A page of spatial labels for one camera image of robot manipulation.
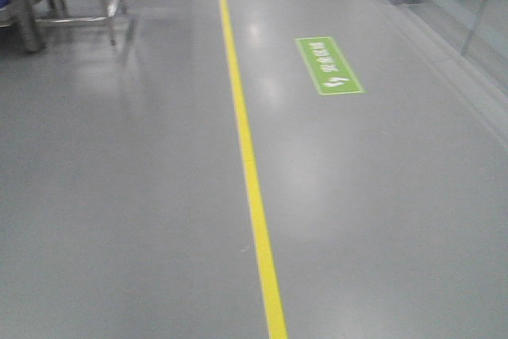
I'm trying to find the green floor sign sticker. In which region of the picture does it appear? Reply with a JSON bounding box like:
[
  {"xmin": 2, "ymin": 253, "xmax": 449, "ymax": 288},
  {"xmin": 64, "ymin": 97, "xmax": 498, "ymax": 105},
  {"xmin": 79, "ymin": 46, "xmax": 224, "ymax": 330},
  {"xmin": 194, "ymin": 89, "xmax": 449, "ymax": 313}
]
[{"xmin": 295, "ymin": 37, "xmax": 365, "ymax": 96}]

